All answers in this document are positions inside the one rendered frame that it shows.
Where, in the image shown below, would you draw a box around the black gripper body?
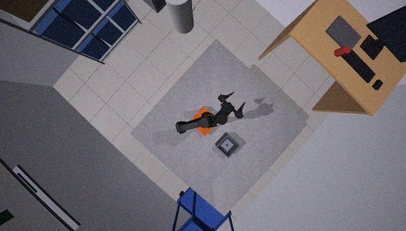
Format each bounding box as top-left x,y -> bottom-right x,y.
218,94 -> 244,118

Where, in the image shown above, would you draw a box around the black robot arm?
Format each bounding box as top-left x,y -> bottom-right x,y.
175,101 -> 235,134

